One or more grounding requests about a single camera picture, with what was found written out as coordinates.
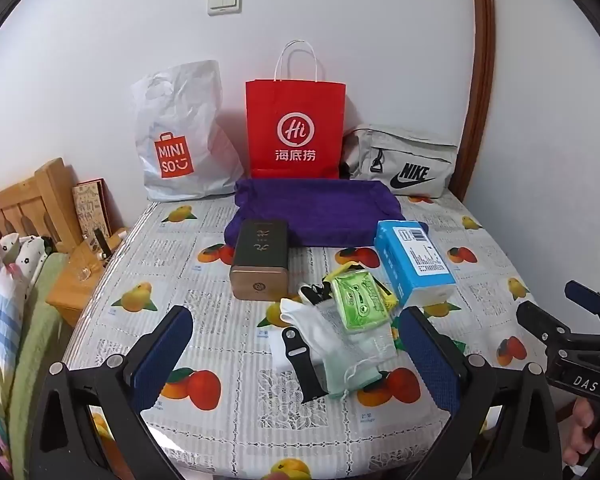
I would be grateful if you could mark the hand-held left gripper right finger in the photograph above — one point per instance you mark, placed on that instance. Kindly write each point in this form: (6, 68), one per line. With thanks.
(430, 360)

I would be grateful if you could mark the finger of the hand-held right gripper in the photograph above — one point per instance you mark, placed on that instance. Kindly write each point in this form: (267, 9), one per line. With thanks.
(580, 291)
(537, 319)

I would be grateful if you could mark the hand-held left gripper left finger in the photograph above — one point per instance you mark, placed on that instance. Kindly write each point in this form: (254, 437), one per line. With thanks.
(165, 355)

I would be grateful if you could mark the green tissue packet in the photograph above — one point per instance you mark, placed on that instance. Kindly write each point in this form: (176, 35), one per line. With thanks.
(360, 300)

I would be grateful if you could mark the white sock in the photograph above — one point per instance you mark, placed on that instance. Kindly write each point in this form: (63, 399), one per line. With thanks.
(325, 332)

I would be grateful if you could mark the yellow black pouch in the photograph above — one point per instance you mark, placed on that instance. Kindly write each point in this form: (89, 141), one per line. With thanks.
(314, 294)

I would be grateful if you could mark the purple fabric bin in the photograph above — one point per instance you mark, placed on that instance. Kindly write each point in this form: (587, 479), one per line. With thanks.
(320, 210)

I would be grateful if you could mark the person's right hand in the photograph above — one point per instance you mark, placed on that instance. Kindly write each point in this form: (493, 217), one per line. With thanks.
(580, 435)

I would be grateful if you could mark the blue white carton box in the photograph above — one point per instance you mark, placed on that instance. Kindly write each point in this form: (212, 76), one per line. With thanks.
(415, 255)

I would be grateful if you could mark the wooden nightstand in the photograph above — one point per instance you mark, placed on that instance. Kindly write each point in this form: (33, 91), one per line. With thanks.
(70, 287)

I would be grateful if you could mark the clear glass cup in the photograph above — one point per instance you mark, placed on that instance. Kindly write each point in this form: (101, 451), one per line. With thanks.
(86, 269)

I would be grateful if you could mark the small black object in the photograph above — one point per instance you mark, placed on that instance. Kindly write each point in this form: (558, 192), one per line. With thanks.
(101, 241)

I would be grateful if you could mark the green blanket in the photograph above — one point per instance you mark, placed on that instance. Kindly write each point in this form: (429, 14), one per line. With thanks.
(32, 340)

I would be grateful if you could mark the dark rectangular tin box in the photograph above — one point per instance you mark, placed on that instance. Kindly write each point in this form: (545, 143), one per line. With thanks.
(257, 255)

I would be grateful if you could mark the patterned book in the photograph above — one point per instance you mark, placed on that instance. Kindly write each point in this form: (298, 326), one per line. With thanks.
(90, 207)

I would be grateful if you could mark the white spotted plush toy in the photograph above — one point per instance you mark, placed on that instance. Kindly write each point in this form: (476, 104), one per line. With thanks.
(25, 255)

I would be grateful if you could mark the grey waist bag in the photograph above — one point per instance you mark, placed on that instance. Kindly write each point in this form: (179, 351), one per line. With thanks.
(410, 155)

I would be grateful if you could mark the wooden headboard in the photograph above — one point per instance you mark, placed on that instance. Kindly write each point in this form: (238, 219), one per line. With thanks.
(30, 195)

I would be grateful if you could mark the white plastic shopping bag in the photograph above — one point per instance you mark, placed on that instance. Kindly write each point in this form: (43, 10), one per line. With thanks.
(180, 110)

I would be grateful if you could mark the red paper bag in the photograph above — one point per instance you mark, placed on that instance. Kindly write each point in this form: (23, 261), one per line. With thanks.
(295, 105)

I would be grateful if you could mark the brown wooden door frame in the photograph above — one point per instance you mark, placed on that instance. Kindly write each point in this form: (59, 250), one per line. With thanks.
(482, 60)

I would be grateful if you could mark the white wall switch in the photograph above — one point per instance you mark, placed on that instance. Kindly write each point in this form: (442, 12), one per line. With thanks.
(225, 1)

